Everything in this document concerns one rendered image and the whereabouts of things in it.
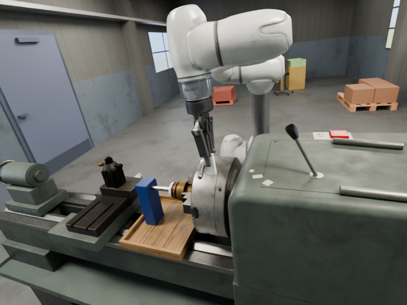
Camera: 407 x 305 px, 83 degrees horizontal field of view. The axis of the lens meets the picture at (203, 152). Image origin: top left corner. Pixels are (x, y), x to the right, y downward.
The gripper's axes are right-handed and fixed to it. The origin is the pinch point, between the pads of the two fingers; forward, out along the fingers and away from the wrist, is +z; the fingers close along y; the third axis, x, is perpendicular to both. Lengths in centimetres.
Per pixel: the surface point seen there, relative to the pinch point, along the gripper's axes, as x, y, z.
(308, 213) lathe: 26.9, 6.3, 10.9
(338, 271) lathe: 34.7, 5.9, 30.3
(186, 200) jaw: -14.6, -6.9, 18.7
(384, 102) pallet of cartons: 203, -494, 111
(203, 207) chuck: -5.7, -2.1, 17.5
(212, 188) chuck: -2.6, -5.3, 11.9
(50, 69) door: -346, -247, -55
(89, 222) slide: -64, -3, 31
